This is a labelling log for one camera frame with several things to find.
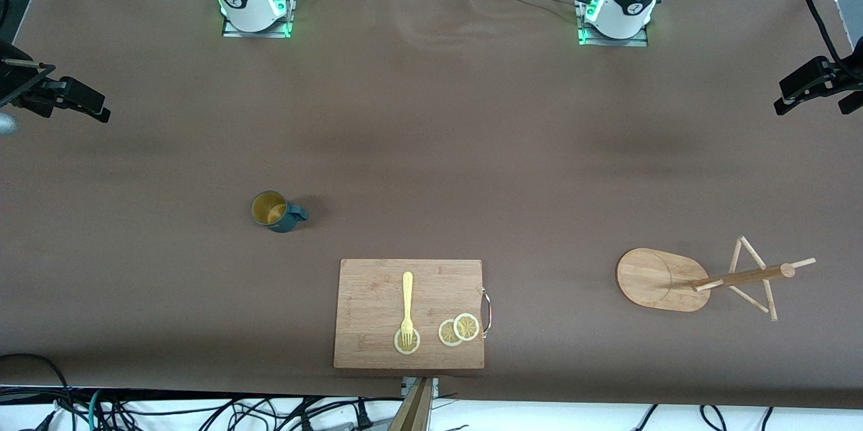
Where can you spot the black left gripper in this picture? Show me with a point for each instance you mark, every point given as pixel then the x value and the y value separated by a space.
pixel 847 77

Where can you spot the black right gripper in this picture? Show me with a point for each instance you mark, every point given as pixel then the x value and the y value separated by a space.
pixel 15 83

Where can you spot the teal mug yellow inside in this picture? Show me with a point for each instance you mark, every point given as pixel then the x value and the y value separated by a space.
pixel 283 218

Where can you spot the wooden mug rack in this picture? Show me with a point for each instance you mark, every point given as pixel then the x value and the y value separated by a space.
pixel 654 279

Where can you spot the brown table cover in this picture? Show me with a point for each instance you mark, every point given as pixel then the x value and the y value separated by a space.
pixel 431 148

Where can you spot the bamboo cutting board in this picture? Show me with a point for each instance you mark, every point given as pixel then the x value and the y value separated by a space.
pixel 371 309

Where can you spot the yellow plastic fork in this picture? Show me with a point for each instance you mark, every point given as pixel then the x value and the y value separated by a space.
pixel 407 296

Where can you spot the lemon slice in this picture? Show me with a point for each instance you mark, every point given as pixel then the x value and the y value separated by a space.
pixel 407 349
pixel 466 326
pixel 446 335

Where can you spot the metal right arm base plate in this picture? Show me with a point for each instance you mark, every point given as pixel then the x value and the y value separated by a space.
pixel 270 34

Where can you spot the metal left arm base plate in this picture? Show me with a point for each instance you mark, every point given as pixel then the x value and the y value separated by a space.
pixel 634 42

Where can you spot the metal bracket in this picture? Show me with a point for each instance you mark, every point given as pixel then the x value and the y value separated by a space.
pixel 435 387

